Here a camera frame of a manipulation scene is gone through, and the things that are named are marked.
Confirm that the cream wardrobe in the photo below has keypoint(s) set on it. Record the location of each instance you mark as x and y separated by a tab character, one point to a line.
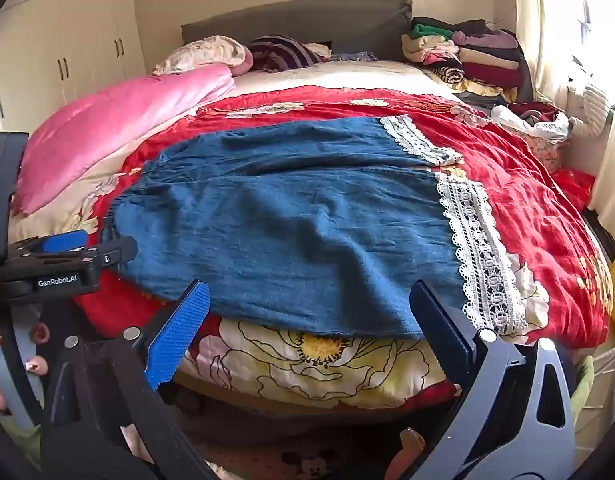
52	35

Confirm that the white ribbed knit garment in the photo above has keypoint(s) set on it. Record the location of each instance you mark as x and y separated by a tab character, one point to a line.
595	105

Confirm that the grey bed headboard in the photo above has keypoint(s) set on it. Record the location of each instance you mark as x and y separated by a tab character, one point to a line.
297	20

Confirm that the blue denim pants lace trim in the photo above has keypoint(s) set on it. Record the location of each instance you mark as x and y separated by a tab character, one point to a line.
287	220

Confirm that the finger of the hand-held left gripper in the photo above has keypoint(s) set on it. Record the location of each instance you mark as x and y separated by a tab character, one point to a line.
107	255

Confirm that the green cloth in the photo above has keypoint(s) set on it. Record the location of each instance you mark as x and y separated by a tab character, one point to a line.
583	385

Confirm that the cartoon mouse floor mat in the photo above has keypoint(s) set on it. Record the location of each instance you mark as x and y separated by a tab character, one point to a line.
310	460

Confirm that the striped purple pillow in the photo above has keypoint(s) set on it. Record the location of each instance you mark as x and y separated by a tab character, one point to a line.
282	52

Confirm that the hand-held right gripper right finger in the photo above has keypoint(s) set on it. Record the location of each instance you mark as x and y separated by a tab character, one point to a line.
442	332

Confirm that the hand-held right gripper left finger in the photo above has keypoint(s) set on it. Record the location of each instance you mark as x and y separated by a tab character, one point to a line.
180	332

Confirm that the bright window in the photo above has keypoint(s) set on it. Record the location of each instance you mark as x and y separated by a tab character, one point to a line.
592	5

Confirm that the pile of folded clothes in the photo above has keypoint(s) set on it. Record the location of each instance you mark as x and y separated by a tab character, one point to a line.
477	55

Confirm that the white crumpled cloth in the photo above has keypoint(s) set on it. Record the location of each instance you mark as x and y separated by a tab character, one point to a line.
527	122

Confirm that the cream curtain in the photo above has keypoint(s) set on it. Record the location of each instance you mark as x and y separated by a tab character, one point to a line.
552	50

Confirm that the pink satin quilt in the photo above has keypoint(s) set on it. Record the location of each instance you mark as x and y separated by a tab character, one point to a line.
112	115

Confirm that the red floral blanket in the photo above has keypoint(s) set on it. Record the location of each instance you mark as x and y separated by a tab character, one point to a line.
532	210

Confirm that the floral cream pillow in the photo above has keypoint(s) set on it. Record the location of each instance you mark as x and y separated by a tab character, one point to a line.
207	52

